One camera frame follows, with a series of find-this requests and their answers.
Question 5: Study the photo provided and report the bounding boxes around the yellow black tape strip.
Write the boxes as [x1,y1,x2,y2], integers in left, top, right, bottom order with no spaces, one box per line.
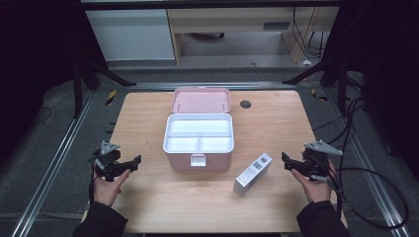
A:
[105,89,119,108]
[310,87,329,103]

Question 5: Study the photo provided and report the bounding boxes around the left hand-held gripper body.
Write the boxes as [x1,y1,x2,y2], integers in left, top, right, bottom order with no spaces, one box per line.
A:
[88,140,132,183]

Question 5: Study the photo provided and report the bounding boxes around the hanging black cables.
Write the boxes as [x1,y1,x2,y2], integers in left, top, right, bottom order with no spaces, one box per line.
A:
[291,7,331,60]

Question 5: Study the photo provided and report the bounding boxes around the white cabinet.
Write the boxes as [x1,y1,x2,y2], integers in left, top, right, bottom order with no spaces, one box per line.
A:
[84,8,176,62]

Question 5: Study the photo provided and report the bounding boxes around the black metal stand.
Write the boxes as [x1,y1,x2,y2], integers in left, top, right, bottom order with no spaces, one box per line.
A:
[72,58,138,119]
[282,57,351,117]

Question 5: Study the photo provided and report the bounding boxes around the white carton box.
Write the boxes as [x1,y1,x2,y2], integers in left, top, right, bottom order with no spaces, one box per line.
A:
[232,152,274,198]

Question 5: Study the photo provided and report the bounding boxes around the black floor cable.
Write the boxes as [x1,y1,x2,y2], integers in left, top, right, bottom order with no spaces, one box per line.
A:
[311,96,368,218]

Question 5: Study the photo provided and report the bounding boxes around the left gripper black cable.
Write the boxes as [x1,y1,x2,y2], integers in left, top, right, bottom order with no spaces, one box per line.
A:
[88,160,97,204]

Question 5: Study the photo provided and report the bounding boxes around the light wooden desk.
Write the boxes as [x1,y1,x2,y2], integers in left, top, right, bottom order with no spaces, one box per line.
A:
[166,6,340,65]

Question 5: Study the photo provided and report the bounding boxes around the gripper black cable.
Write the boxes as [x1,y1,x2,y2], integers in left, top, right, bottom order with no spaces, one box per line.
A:
[310,166,410,231]
[88,160,97,204]

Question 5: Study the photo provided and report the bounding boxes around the person's right hand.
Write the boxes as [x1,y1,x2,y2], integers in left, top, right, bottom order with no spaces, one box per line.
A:
[291,161,338,203]

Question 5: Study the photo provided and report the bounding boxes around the person's left hand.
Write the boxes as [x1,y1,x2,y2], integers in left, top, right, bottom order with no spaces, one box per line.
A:
[93,166,131,207]

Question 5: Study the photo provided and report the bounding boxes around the metal rail behind table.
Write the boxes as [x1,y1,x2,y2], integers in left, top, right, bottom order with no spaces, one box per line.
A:
[126,81,297,92]

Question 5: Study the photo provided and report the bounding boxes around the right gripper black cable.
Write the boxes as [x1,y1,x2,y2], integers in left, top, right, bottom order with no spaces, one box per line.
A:
[310,166,410,231]

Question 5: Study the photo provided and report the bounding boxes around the pink storage box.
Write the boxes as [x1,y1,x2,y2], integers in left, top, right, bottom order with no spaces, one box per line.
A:
[162,86,235,172]

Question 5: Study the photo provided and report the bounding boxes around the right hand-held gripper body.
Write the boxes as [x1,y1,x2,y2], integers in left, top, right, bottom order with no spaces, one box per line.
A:
[299,140,344,182]

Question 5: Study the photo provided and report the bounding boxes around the white divided tray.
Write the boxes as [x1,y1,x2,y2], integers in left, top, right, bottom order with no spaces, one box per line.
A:
[163,113,235,155]

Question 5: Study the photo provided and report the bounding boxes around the metal floor rail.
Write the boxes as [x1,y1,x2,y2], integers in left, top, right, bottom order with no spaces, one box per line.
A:
[327,93,413,237]
[9,91,97,237]

